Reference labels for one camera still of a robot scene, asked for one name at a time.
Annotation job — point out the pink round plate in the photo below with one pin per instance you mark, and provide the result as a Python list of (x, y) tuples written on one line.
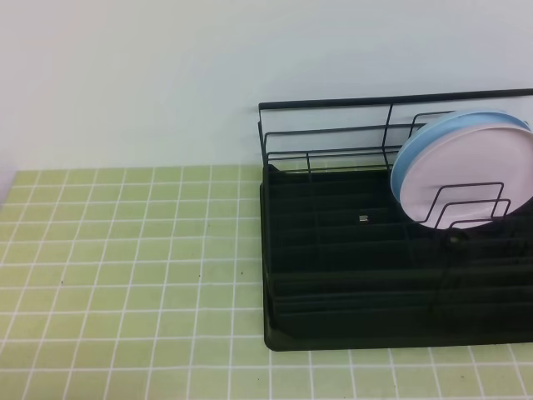
[(468, 176)]

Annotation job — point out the light blue round plate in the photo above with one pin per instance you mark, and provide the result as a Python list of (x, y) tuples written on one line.
[(446, 123)]

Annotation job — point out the black plastic drip tray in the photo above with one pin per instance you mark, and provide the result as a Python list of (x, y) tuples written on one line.
[(333, 282)]

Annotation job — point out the black wire dish rack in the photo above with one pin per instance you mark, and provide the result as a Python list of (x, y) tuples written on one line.
[(366, 134)]

